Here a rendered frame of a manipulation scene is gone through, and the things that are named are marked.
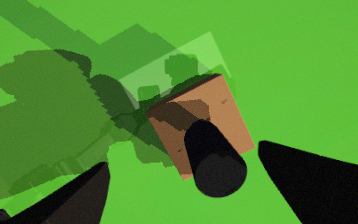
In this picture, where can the tan block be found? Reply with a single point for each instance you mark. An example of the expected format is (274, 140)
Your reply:
(209, 100)

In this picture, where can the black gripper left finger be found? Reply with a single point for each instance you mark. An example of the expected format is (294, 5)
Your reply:
(80, 201)

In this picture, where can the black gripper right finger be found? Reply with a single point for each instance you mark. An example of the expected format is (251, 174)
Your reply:
(320, 190)

